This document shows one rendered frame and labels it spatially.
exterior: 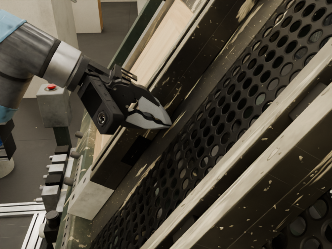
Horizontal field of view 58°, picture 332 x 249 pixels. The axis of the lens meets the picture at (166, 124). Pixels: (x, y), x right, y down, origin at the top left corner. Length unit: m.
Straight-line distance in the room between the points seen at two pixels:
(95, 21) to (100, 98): 5.50
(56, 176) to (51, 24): 2.30
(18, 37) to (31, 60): 0.04
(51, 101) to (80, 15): 4.62
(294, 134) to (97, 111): 0.34
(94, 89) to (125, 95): 0.06
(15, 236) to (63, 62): 1.40
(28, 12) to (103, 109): 2.89
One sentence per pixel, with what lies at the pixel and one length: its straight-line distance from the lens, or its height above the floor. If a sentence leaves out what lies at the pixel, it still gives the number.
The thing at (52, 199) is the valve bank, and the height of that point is 0.74.
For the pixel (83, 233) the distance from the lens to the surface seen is 0.83.
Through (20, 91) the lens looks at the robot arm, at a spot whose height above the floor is 1.30.
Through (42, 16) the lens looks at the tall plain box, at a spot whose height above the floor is 0.88.
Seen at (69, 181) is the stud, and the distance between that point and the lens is 1.01.
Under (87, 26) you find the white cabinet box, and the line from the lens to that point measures 6.04.
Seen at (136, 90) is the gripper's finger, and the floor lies 1.29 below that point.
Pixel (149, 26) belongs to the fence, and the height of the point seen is 1.26.
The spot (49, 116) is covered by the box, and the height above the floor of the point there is 0.81.
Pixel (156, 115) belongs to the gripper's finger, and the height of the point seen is 1.23.
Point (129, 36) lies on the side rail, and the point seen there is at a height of 1.16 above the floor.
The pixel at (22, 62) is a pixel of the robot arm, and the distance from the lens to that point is 0.55.
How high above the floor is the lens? 1.53
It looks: 32 degrees down
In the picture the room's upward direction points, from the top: straight up
